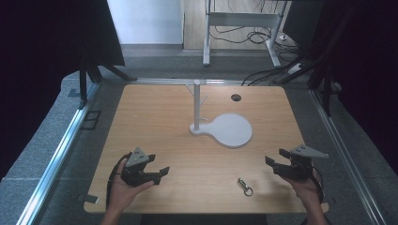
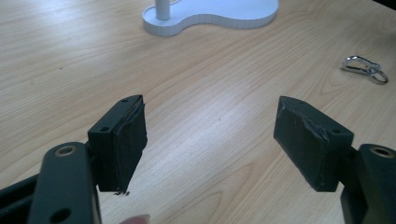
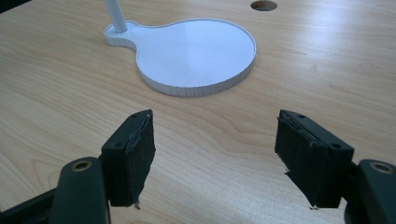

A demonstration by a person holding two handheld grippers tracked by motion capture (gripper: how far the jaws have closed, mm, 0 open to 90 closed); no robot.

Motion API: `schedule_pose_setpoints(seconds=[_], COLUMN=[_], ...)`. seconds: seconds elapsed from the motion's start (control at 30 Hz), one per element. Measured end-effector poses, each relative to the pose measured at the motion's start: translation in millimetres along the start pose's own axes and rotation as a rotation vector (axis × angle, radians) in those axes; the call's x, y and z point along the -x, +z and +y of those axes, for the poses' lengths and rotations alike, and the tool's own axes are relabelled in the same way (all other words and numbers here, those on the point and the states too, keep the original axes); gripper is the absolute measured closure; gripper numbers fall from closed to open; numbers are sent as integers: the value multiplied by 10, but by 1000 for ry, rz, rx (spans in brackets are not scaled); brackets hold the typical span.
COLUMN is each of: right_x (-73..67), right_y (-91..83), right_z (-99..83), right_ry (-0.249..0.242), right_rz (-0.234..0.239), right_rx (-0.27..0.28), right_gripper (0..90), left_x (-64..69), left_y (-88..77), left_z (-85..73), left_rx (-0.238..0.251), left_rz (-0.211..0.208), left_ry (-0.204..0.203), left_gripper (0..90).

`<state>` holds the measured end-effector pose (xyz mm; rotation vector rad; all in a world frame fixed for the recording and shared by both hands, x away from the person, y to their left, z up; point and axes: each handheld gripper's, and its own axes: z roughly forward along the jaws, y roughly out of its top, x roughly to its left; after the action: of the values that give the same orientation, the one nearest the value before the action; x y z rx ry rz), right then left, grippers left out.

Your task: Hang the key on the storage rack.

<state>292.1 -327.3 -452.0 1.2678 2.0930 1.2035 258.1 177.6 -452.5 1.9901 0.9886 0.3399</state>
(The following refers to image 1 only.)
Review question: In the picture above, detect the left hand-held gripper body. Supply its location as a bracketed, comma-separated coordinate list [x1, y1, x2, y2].
[120, 147, 157, 188]

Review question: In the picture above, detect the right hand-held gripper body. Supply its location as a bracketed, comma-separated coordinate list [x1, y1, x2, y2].
[274, 143, 329, 182]

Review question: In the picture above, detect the person's right hand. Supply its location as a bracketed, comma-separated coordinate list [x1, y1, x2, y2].
[279, 170, 324, 209]

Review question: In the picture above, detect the person's left hand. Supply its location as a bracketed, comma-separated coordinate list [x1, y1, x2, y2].
[108, 157, 156, 215]

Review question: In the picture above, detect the white stand with pegs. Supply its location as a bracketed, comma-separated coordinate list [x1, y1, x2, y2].
[186, 79, 254, 149]

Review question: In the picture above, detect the black tape strip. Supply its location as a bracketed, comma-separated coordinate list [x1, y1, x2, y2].
[76, 193, 100, 205]

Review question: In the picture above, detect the black tripod stand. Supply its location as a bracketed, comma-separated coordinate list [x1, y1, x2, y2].
[77, 57, 139, 111]
[271, 46, 337, 117]

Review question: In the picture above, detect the white power strip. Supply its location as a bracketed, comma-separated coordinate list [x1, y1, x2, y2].
[286, 62, 304, 76]

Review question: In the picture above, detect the black curtain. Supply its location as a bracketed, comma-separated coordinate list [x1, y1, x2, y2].
[0, 0, 127, 183]
[282, 0, 398, 176]

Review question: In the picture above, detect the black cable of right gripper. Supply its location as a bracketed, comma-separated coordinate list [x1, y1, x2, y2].
[310, 167, 326, 204]

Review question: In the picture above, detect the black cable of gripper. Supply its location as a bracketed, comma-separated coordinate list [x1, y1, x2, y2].
[105, 151, 133, 210]
[310, 167, 326, 204]

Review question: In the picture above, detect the metal keychain with ring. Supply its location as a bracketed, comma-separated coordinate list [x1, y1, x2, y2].
[237, 176, 254, 198]

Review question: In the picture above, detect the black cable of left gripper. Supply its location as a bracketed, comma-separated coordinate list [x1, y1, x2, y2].
[105, 151, 133, 210]

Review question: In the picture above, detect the aluminium rail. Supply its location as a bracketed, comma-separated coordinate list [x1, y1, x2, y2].
[16, 82, 101, 225]
[307, 88, 389, 225]
[130, 77, 246, 86]

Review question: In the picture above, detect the black floor cable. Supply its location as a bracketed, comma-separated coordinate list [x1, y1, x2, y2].
[239, 57, 301, 87]

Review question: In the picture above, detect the coiled black cable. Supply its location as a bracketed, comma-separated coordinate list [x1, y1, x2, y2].
[246, 30, 272, 45]

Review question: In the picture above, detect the white metal table frame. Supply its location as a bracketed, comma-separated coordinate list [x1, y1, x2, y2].
[202, 0, 289, 68]

